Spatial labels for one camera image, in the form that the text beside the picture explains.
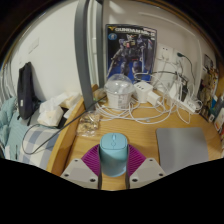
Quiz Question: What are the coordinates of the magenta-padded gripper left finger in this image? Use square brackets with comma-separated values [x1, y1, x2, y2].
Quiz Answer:
[60, 143, 103, 190]

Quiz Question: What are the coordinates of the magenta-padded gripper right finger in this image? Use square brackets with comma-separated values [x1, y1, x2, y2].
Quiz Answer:
[124, 143, 167, 190]

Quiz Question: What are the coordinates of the light blue computer mouse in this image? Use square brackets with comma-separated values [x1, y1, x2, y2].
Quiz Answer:
[99, 132, 130, 178]

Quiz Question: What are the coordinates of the grey mouse pad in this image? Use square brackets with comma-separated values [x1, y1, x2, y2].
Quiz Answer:
[155, 126, 210, 176]

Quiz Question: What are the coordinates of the clear snack bag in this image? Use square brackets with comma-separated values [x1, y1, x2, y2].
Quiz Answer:
[76, 111, 101, 138]

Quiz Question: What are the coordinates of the plaid bed sheet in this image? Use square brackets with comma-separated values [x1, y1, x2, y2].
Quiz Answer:
[0, 109, 68, 171]

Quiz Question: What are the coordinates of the white tissue pack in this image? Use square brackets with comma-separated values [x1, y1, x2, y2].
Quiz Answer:
[37, 91, 83, 128]

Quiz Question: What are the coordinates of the white charger block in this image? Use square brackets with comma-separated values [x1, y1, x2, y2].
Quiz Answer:
[133, 81, 162, 107]

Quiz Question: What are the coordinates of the clear domed plastic cup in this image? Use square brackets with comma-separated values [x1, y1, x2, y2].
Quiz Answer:
[103, 73, 136, 110]

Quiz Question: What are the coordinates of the teal pillow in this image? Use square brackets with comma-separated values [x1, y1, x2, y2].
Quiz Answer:
[0, 96, 18, 148]

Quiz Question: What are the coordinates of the black backpack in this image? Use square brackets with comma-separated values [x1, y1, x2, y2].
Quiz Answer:
[16, 61, 39, 121]

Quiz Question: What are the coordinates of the tan robot figurine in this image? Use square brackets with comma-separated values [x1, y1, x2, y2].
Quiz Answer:
[199, 66, 220, 114]

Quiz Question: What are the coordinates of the blue robot model kit box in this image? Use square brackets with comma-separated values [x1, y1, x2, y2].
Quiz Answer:
[105, 23, 158, 84]

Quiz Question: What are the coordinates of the black cable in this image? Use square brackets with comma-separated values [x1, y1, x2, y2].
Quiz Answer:
[21, 99, 102, 156]

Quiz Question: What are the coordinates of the white cable bundle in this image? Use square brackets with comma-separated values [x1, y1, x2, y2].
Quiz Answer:
[96, 71, 204, 125]

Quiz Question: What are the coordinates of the white wall outlet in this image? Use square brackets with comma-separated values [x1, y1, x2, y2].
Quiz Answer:
[156, 44, 175, 63]

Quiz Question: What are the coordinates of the grey metal frame post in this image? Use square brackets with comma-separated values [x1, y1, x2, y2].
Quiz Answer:
[73, 0, 108, 111]

